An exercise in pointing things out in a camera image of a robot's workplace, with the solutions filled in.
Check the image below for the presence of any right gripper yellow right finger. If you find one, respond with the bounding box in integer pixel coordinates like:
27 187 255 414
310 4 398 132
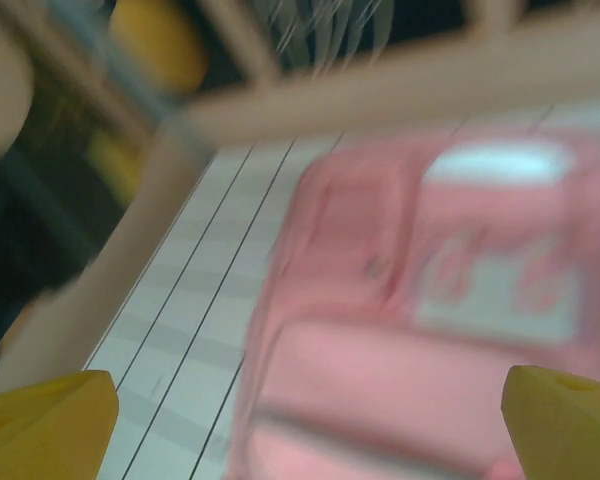
501 363 600 480

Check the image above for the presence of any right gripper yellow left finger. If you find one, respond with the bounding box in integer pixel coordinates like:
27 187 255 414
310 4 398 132
0 368 121 480

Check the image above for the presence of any pink backpack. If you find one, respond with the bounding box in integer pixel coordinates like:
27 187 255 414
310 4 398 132
227 132 600 480

